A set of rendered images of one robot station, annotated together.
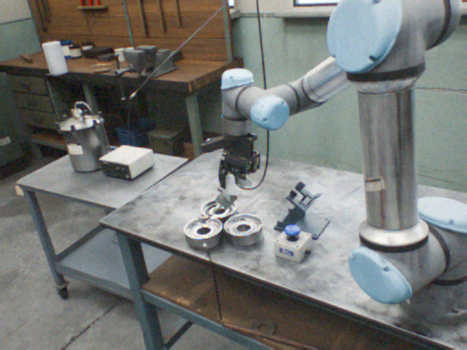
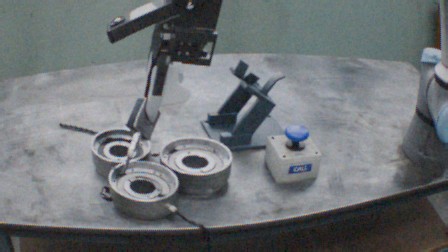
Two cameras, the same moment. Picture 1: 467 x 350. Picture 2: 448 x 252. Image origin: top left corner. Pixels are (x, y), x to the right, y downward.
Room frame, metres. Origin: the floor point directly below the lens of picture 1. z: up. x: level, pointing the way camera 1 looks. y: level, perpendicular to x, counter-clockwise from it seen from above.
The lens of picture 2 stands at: (0.54, 0.62, 1.32)
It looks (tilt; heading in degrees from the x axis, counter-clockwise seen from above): 28 degrees down; 306
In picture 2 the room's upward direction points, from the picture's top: 4 degrees clockwise
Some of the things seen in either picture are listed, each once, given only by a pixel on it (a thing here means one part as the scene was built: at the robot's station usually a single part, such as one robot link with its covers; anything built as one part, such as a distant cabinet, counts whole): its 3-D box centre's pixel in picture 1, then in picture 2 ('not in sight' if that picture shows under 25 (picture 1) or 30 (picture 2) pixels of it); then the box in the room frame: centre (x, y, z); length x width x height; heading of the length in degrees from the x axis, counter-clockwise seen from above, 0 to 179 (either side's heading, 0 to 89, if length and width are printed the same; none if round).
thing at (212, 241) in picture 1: (203, 233); (142, 191); (1.05, 0.10, 0.82); 0.10 x 0.10 x 0.04
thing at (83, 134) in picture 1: (100, 137); not in sight; (1.88, 0.55, 0.83); 0.41 x 0.19 x 0.30; 56
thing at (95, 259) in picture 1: (117, 232); not in sight; (1.87, 0.58, 0.34); 0.67 x 0.46 x 0.68; 56
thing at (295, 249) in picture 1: (295, 245); (296, 157); (0.94, -0.14, 0.82); 0.08 x 0.07 x 0.05; 52
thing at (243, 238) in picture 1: (243, 230); (194, 166); (1.04, -0.01, 0.82); 0.10 x 0.10 x 0.04
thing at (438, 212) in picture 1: (440, 234); (441, 82); (0.73, -0.39, 0.97); 0.13 x 0.12 x 0.14; 121
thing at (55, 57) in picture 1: (55, 57); not in sight; (3.15, 1.08, 0.96); 0.12 x 0.11 x 0.20; 142
